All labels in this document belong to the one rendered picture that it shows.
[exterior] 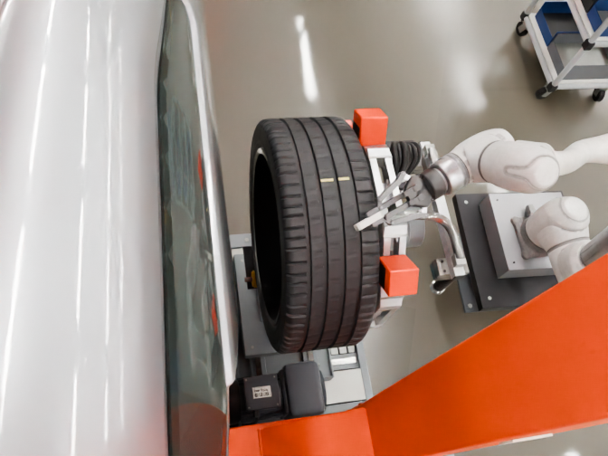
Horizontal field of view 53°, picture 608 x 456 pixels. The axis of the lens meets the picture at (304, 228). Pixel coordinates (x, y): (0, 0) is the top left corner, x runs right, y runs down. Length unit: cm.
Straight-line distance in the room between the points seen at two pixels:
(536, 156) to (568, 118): 219
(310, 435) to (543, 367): 95
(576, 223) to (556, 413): 156
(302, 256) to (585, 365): 80
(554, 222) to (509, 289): 36
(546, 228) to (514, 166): 103
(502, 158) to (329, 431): 81
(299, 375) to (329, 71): 168
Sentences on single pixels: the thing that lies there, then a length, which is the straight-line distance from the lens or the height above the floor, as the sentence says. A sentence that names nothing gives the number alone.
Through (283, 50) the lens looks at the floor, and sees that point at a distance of 323.
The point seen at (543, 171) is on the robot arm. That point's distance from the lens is 138.
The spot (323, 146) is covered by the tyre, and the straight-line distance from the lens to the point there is 152.
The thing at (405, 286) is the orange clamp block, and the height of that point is 110.
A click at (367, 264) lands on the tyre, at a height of 111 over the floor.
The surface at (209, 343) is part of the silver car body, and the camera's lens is 69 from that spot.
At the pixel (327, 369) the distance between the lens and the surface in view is 237.
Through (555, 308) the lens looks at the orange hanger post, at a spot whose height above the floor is 177.
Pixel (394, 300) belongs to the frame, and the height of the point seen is 97.
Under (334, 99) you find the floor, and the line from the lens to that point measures 309.
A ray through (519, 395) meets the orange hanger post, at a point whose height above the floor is 164.
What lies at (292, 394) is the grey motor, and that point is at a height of 41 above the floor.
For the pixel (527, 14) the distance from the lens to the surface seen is 366.
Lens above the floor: 243
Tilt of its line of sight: 64 degrees down
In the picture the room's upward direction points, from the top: 21 degrees clockwise
